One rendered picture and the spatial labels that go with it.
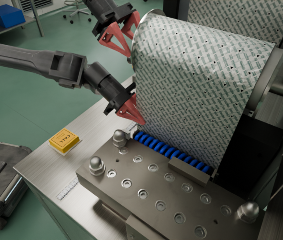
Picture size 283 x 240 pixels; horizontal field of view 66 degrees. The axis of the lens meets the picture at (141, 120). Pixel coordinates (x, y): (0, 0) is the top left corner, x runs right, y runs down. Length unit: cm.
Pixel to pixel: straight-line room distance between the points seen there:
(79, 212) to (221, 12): 62
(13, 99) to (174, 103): 233
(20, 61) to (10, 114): 189
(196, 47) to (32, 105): 222
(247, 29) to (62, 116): 191
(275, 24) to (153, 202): 47
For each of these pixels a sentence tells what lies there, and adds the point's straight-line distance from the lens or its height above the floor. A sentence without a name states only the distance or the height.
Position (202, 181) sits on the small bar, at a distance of 51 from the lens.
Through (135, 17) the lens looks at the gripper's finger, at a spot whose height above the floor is 129.
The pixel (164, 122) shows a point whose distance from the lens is 53.
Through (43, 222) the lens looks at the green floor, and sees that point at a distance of 170.
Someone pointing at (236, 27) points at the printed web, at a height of 126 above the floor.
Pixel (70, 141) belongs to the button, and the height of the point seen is 92.
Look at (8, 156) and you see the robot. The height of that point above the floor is 24.
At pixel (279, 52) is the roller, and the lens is 43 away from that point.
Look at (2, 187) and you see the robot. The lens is 164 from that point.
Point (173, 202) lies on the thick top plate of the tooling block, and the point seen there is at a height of 103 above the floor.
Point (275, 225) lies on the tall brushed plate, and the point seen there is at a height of 121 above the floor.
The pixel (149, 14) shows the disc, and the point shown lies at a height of 132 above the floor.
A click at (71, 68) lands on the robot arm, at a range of 59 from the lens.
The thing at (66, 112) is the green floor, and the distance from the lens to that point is 230.
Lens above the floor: 148
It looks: 45 degrees down
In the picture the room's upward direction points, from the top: straight up
